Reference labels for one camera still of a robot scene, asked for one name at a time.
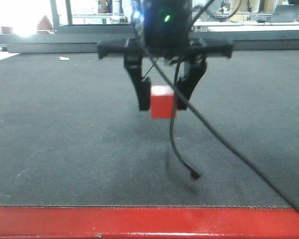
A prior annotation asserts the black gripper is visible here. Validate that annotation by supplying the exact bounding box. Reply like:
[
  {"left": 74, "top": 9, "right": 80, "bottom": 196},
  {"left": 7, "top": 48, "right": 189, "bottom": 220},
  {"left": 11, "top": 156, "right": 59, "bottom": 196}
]
[{"left": 97, "top": 0, "right": 233, "bottom": 111}]

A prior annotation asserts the red magnetic cube block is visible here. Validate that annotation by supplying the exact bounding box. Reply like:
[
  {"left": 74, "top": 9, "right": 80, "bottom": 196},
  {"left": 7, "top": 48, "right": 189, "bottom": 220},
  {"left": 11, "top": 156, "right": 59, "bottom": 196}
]
[{"left": 150, "top": 85, "right": 174, "bottom": 119}]

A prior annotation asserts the white background desk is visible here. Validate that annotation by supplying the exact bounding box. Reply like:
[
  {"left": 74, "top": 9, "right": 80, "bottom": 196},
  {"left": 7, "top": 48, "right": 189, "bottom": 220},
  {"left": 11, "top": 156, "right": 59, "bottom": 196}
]
[{"left": 192, "top": 21, "right": 299, "bottom": 32}]

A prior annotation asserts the dark grey table mat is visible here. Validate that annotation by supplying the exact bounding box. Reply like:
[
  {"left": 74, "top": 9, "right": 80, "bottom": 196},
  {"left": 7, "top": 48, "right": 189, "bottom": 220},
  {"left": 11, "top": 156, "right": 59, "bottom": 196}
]
[{"left": 0, "top": 51, "right": 299, "bottom": 208}]

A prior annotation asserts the grey laptop on desk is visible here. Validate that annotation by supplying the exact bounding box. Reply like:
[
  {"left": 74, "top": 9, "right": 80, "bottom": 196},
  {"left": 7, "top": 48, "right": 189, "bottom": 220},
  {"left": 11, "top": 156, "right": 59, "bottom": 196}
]
[{"left": 270, "top": 4, "right": 299, "bottom": 23}]

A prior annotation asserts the red table edge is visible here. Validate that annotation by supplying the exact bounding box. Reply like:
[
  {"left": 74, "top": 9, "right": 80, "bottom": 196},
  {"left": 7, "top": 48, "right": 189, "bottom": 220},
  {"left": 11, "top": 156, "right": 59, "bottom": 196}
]
[{"left": 0, "top": 207, "right": 299, "bottom": 239}]

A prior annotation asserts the black diagonal cable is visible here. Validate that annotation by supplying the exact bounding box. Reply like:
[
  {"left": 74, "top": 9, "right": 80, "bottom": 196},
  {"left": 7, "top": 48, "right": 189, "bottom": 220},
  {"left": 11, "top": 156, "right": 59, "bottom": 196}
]
[{"left": 131, "top": 22, "right": 299, "bottom": 222}]

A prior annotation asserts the black metal frame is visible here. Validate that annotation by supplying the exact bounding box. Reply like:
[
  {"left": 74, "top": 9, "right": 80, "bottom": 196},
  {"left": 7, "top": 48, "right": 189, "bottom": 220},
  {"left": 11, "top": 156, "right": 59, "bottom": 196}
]
[{"left": 0, "top": 7, "right": 299, "bottom": 53}]

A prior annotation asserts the black hanging cable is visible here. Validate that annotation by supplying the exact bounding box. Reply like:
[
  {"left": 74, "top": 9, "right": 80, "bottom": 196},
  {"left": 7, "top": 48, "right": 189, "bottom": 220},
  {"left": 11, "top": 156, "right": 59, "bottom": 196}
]
[{"left": 169, "top": 58, "right": 202, "bottom": 180}]

